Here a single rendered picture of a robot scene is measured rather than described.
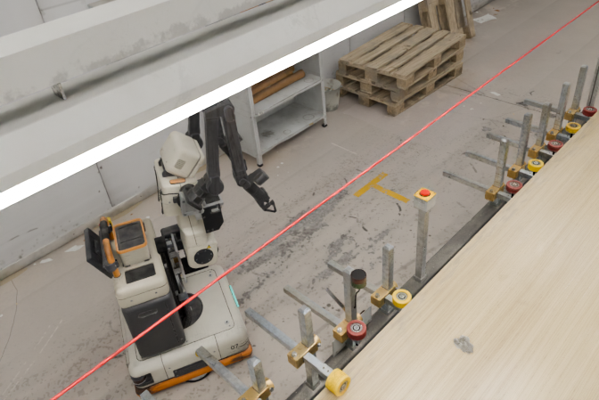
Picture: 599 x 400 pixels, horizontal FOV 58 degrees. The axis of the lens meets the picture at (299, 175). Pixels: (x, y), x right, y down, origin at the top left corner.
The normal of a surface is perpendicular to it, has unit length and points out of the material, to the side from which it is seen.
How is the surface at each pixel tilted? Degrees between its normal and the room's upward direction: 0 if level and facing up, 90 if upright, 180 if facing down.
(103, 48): 90
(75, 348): 0
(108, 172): 90
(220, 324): 0
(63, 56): 90
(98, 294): 0
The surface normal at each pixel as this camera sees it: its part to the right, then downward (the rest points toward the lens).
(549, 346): -0.09, -0.81
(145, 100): 0.58, -0.09
